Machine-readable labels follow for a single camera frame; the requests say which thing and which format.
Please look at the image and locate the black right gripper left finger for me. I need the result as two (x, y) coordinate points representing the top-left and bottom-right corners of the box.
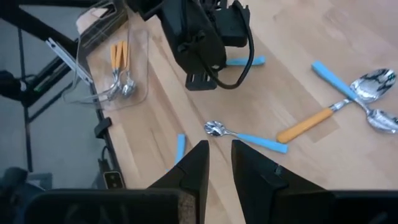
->
(148, 139), (210, 224)

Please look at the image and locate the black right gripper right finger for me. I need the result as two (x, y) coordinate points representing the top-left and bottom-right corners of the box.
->
(231, 139), (336, 224)

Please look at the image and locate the light blue-handled silver spoon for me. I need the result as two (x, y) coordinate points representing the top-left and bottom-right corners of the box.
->
(203, 120), (289, 154)
(164, 133), (187, 174)
(311, 60), (398, 135)

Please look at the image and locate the yellow-handled spoon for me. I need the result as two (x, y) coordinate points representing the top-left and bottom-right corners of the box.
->
(225, 55), (267, 67)

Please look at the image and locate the orange-handled silver spoon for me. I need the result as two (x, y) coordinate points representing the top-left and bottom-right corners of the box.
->
(105, 43), (121, 100)
(121, 41), (137, 98)
(275, 67), (397, 144)
(110, 41), (124, 99)

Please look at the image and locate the clear plastic tray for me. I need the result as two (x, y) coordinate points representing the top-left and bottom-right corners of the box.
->
(62, 0), (150, 111)

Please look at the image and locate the small black box device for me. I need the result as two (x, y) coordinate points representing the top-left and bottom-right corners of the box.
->
(103, 170), (124, 190)

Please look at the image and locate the black table clamp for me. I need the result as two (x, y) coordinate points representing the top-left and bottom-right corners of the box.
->
(94, 116), (113, 139)

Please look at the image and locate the white aluminium bar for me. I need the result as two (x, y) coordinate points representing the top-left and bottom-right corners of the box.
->
(45, 37), (94, 85)

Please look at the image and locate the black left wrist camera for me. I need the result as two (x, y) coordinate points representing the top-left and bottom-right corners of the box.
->
(214, 0), (251, 48)

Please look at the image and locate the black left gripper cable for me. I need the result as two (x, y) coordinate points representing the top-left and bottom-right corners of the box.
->
(198, 1), (255, 90)

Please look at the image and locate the black aluminium table frame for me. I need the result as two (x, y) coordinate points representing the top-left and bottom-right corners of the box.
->
(0, 0), (128, 190)

